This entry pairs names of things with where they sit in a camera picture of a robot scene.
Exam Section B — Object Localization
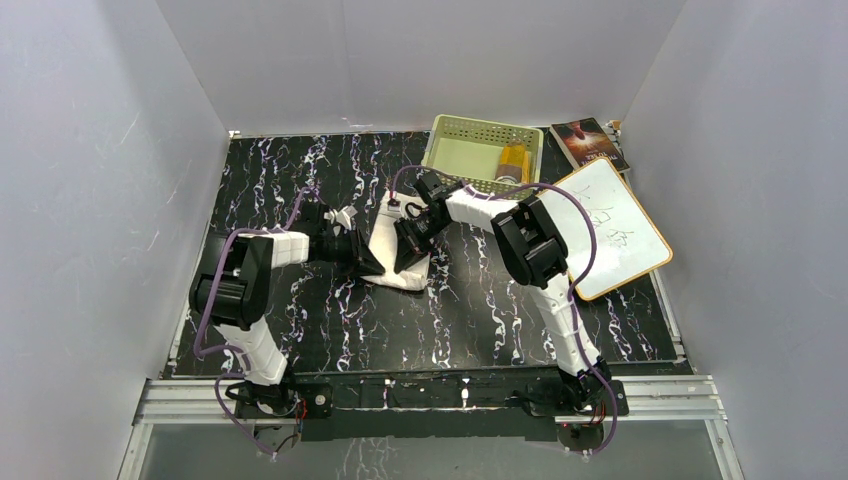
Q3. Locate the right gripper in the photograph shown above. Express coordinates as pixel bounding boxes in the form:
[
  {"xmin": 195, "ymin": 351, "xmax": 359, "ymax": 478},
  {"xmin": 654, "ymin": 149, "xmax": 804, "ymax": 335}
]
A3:
[{"xmin": 394, "ymin": 211, "xmax": 451, "ymax": 274}]

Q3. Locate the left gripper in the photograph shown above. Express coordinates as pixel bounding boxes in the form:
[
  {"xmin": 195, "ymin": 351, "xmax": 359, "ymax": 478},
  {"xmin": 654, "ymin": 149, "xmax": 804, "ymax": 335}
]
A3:
[{"xmin": 320, "ymin": 227, "xmax": 385, "ymax": 278}]

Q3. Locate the cream white towel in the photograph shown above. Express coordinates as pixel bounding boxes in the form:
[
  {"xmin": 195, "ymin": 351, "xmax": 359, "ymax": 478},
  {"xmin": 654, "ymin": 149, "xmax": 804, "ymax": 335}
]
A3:
[{"xmin": 363, "ymin": 192, "xmax": 430, "ymax": 292}]

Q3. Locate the light green plastic basket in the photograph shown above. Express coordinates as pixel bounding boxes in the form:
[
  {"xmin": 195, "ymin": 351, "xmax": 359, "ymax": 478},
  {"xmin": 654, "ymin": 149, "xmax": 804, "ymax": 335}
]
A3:
[{"xmin": 421, "ymin": 114, "xmax": 544, "ymax": 195}]

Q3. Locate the brown and yellow towel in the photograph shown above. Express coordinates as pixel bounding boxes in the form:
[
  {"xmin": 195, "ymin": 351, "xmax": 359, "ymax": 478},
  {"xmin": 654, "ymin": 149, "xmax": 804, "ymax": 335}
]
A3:
[{"xmin": 494, "ymin": 142, "xmax": 530, "ymax": 184}]

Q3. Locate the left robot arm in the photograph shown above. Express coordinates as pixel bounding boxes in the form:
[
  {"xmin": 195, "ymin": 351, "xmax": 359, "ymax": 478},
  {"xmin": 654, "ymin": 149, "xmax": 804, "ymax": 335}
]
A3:
[{"xmin": 189, "ymin": 200, "xmax": 385, "ymax": 416}]

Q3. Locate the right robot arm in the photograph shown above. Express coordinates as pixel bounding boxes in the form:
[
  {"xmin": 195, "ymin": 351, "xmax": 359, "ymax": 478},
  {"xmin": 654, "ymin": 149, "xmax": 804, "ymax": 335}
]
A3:
[{"xmin": 394, "ymin": 173, "xmax": 619, "ymax": 419}]

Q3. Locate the dark cover book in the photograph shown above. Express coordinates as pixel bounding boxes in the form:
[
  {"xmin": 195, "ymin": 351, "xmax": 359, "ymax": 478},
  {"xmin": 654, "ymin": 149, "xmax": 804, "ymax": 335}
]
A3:
[{"xmin": 548, "ymin": 117, "xmax": 630, "ymax": 173}]

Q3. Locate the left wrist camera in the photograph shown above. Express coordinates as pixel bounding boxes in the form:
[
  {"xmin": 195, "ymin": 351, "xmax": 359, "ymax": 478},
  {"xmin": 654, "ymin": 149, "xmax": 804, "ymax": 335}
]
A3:
[{"xmin": 325, "ymin": 205, "xmax": 357, "ymax": 234}]

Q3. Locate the whiteboard with wooden frame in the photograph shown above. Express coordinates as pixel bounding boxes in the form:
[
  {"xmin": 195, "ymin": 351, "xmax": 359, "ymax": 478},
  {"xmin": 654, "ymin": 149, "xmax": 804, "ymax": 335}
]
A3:
[{"xmin": 539, "ymin": 159, "xmax": 673, "ymax": 301}]

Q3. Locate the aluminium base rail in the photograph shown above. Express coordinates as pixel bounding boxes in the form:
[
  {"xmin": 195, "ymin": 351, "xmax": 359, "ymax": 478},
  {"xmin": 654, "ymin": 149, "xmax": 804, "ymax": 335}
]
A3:
[{"xmin": 134, "ymin": 373, "xmax": 727, "ymax": 426}]

